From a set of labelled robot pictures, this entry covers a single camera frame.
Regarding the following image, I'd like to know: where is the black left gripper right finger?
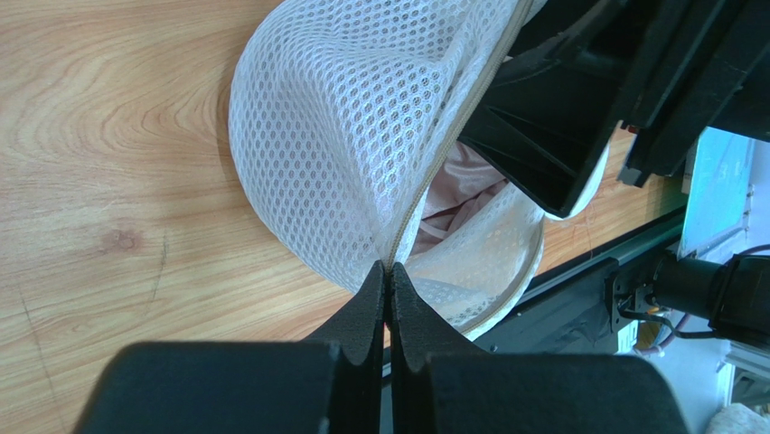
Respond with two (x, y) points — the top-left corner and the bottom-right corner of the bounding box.
(390, 263), (688, 433)

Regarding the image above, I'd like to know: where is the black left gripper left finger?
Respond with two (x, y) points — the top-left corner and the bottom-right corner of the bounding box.
(76, 262), (385, 433)

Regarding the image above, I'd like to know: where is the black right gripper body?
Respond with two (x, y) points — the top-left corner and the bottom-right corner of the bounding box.
(511, 1), (769, 186)

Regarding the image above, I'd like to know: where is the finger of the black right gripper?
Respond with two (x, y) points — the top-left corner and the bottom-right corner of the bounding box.
(460, 1), (634, 218)

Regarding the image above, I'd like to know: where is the pink satin cloth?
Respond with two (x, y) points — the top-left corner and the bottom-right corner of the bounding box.
(411, 142), (509, 255)

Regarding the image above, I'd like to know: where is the beige-trimmed white mesh bag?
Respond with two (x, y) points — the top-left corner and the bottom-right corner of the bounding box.
(227, 0), (612, 343)

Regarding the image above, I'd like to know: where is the teal folder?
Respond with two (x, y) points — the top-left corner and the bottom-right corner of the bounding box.
(677, 127), (755, 259)

